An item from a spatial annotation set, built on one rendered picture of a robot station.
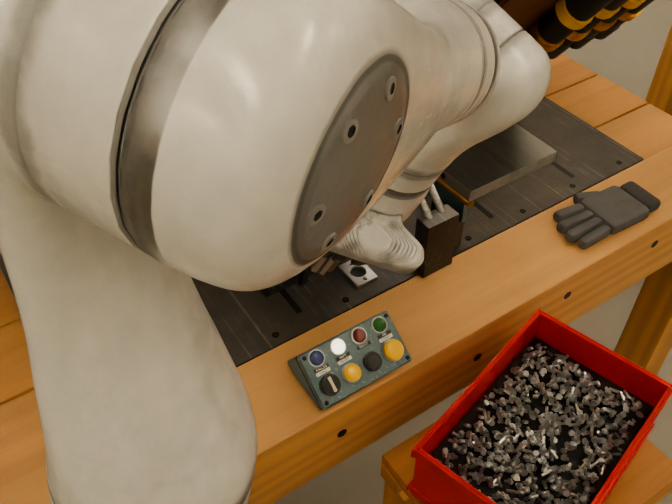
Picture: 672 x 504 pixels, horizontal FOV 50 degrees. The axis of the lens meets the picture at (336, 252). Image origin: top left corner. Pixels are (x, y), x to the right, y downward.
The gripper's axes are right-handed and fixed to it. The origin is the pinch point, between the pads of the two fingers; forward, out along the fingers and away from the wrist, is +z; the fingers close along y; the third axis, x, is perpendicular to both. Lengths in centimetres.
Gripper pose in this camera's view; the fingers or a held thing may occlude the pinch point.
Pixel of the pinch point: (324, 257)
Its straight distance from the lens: 73.8
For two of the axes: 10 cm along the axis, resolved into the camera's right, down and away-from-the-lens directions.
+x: -1.7, 8.5, -5.0
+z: -3.2, 4.3, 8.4
